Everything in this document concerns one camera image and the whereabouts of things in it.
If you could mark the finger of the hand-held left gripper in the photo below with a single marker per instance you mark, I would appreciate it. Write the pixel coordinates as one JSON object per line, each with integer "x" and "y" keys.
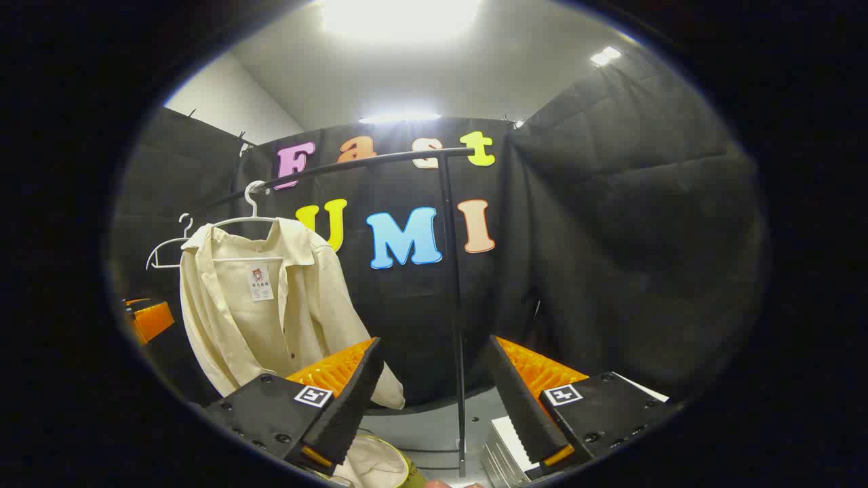
{"x": 152, "y": 318}

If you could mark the black metal clothes rack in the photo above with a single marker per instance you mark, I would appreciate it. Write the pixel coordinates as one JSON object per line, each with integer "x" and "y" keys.
{"x": 453, "y": 271}

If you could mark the black backdrop cloth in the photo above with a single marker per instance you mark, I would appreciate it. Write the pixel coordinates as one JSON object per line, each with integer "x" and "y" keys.
{"x": 610, "y": 237}

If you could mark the cream button-up shirt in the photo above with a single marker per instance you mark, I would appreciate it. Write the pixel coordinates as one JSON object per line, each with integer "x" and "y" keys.
{"x": 237, "y": 325}

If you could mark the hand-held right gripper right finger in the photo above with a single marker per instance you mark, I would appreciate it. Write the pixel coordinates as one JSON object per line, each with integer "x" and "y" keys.
{"x": 522, "y": 407}

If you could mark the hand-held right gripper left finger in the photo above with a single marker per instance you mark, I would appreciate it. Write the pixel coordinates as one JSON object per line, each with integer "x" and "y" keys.
{"x": 346, "y": 407}

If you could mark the white plastic hanger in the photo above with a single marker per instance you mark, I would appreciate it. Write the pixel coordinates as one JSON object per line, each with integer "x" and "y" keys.
{"x": 166, "y": 266}
{"x": 253, "y": 207}

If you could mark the laundry hamper with yellow-green rim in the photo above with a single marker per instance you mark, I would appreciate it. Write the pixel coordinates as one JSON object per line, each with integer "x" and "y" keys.
{"x": 380, "y": 468}

